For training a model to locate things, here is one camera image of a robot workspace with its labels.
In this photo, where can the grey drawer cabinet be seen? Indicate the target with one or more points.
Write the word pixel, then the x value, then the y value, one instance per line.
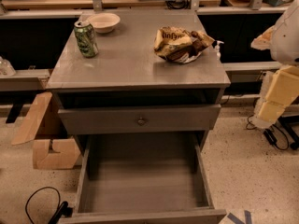
pixel 126 72

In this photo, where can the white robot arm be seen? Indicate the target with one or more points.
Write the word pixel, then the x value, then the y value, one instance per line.
pixel 281 88

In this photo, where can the cardboard box pieces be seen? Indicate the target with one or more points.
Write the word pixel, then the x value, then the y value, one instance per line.
pixel 53 148

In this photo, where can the grey open bottom drawer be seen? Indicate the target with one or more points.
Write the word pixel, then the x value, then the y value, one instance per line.
pixel 143 178

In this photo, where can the white paper bowl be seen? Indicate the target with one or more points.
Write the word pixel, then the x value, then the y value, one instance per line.
pixel 104 22

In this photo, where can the small pump sanitizer bottle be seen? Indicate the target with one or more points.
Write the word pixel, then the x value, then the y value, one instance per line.
pixel 218 48

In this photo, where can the grey middle drawer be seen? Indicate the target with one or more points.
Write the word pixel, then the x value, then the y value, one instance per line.
pixel 140 119

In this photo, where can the brown chip bag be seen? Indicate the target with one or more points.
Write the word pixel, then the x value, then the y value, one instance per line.
pixel 175 44

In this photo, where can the green soda can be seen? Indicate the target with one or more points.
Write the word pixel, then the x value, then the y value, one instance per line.
pixel 85 36

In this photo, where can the clear plastic container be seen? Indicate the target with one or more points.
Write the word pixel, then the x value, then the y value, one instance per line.
pixel 6 69

